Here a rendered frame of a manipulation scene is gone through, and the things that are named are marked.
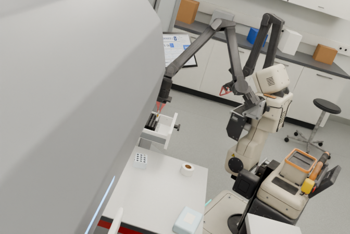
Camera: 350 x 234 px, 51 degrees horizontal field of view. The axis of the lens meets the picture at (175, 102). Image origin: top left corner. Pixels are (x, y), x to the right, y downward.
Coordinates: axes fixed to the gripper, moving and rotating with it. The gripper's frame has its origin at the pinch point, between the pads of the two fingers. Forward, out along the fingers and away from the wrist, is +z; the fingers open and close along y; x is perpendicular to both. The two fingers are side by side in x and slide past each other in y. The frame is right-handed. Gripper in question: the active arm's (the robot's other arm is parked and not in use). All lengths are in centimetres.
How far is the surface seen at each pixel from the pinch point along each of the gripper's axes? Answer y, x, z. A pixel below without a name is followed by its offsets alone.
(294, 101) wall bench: 162, 297, 58
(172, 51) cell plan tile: -7, 95, -11
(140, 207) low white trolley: 7, -58, 23
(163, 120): 3.8, 12.7, 10.8
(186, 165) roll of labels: 23.7, -18.4, 19.0
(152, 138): 1.2, -11.5, 12.5
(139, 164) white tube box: -0.4, -29.3, 20.2
